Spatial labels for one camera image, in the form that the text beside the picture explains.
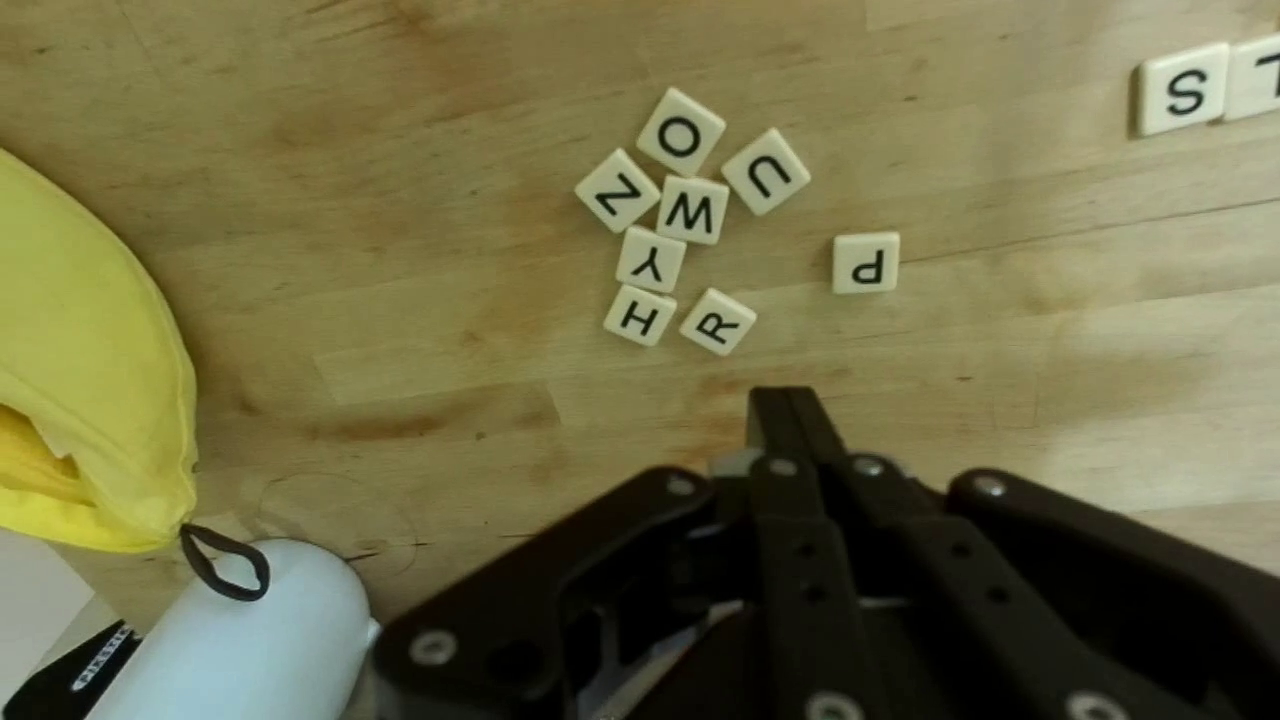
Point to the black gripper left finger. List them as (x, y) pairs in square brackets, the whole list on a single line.
[(601, 602)]

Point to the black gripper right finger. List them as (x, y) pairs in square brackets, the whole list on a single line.
[(1067, 602)]

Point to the white letter tile P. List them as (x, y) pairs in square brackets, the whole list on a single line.
[(867, 261)]

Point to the white letter tile M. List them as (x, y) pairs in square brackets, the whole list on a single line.
[(690, 210)]

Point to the white letter tile H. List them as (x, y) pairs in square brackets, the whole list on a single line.
[(636, 312)]

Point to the white letter tile R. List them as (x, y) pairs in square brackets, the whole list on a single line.
[(718, 321)]

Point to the white ceramic mug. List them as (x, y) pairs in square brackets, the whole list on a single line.
[(241, 642)]

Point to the white letter tile U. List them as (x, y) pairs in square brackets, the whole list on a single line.
[(767, 171)]

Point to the white letter tile O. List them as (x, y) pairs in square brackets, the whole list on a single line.
[(683, 131)]

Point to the white letter tile L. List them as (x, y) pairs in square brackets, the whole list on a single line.
[(1260, 79)]

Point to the yellow fabric bag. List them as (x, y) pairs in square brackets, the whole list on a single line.
[(82, 384)]

